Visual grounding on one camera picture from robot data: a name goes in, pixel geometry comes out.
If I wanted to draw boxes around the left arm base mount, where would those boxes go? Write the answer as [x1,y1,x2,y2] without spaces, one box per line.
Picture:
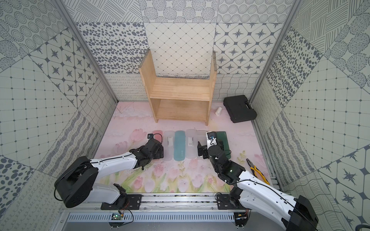
[101,183,143,210]

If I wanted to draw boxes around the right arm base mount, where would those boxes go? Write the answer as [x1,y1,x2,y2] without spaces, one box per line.
[214,193,247,210]

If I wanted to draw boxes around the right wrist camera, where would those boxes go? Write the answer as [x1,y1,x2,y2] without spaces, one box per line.
[206,131,217,147]

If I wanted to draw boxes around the clear labelled pencil case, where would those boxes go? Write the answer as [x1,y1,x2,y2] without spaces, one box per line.
[197,130,207,146]

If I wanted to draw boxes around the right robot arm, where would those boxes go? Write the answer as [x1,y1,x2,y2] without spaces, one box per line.
[198,141,319,231]

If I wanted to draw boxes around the teal pencil case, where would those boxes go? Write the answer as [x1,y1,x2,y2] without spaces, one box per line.
[173,131,186,161]

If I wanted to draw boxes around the black tool case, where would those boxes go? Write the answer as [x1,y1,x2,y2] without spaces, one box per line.
[223,95,257,123]

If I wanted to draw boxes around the wooden shelf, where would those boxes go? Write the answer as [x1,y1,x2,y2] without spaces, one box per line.
[138,49,217,125]

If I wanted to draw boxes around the dark green pencil case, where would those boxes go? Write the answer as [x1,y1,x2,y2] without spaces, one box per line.
[216,131,231,159]

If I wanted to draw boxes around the pink pencil case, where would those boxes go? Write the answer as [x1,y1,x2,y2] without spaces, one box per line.
[152,130,163,143]

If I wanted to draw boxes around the small clear pencil case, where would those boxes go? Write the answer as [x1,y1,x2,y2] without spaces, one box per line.
[162,131,175,161]

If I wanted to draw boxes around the yellow black pliers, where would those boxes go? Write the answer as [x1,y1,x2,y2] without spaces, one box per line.
[246,158,270,185]

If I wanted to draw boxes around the clear rounded pencil case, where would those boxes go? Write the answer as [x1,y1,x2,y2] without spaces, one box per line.
[186,129,198,159]

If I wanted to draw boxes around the aluminium rail frame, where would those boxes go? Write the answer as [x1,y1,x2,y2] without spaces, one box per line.
[57,192,298,223]

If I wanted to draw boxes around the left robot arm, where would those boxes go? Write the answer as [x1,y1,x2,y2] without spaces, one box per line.
[54,139,164,210]

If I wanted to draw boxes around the white pipe fitting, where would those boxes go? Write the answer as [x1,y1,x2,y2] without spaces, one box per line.
[215,107,222,116]

